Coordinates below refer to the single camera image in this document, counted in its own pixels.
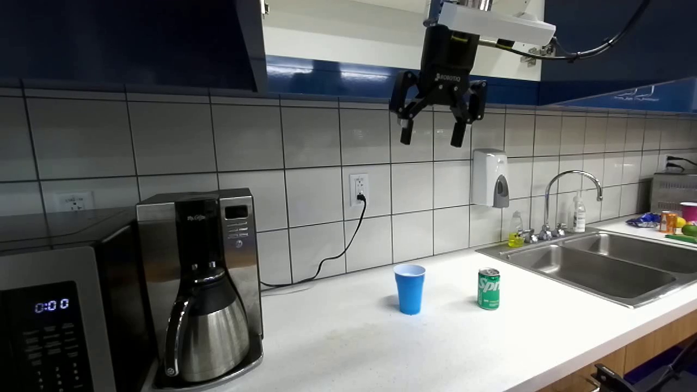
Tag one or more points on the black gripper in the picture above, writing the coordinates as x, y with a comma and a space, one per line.
445, 67

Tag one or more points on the green soda can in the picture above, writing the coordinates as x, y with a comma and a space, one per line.
490, 289

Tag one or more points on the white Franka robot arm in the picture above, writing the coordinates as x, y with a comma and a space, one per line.
464, 2

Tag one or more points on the open white cabinet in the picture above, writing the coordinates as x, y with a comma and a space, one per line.
335, 33

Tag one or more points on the blue cabinet door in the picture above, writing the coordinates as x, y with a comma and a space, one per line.
623, 44
123, 39

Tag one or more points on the red orange can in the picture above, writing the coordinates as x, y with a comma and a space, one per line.
670, 223

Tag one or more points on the wooden lower cabinet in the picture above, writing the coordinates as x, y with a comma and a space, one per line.
655, 341

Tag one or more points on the yellow dish soap bottle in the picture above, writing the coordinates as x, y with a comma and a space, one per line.
516, 236

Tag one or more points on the chrome sink faucet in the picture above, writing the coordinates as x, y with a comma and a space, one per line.
562, 178

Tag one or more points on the blue plastic cup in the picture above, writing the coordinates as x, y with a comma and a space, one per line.
411, 291

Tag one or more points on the small clear bottle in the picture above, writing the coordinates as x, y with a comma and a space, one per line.
580, 217

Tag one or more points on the stainless steel sink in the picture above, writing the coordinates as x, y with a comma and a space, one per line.
595, 273

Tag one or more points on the black steel coffee maker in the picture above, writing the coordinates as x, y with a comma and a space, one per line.
236, 240

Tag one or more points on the blue flat object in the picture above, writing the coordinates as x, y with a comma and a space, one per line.
645, 221

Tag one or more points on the steel countertop appliance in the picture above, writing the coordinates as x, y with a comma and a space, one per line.
672, 191

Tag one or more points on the pink cup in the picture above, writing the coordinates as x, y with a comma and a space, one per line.
689, 211

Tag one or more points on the green object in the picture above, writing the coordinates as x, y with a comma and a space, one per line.
689, 230

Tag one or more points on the steel coffee carafe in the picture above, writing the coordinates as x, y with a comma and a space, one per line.
211, 333

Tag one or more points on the black microwave oven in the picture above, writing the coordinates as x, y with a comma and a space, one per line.
51, 319

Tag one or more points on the white wall soap dispenser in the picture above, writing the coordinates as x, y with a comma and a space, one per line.
491, 178

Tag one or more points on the white wall outlet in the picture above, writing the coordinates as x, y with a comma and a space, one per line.
358, 186
77, 204

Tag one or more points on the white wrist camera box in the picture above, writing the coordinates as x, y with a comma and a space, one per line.
494, 24

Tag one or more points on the black frame piece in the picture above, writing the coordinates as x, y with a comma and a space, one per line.
618, 379

